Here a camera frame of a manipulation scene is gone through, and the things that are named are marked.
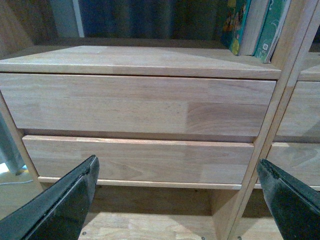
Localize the white cable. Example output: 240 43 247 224
0 179 32 186

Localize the wooden bookshelf unit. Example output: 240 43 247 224
228 0 320 240
0 0 282 240

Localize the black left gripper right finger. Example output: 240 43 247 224
256 159 320 240

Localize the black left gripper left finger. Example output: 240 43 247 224
0 155 100 240

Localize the left wooden bookshelf unit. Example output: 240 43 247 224
0 0 282 240

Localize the upper right wooden drawer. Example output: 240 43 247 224
276 81 320 138

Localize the thick green cartoon book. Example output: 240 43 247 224
221 0 271 56

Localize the lower right wooden drawer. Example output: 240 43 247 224
259 137 320 190

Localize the thin green book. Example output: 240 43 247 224
254 0 291 64

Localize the wooden drawer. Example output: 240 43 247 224
22 135 254 185
0 73 276 137
276 81 320 138
259 137 320 190

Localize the right wooden bookshelf unit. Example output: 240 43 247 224
228 0 320 240

